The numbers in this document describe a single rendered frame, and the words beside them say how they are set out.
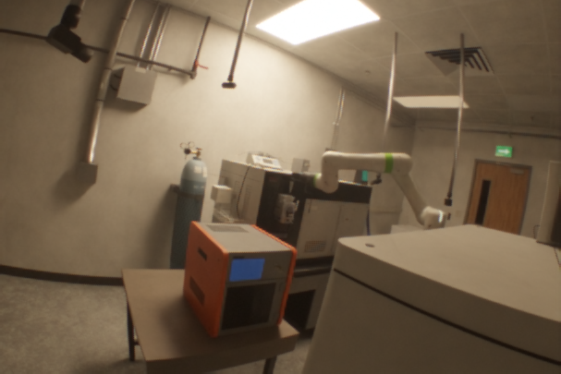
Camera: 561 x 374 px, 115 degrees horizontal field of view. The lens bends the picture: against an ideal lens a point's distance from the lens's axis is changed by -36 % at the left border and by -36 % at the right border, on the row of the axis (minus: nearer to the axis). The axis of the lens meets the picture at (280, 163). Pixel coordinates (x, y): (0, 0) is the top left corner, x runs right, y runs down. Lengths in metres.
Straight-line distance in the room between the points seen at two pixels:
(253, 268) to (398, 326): 0.98
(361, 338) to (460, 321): 0.10
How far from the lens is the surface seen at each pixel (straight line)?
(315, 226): 2.18
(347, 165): 1.56
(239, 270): 1.16
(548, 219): 0.69
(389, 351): 0.27
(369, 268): 0.26
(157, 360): 1.16
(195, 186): 2.42
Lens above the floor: 1.51
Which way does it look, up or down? level
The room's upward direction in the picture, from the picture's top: 11 degrees clockwise
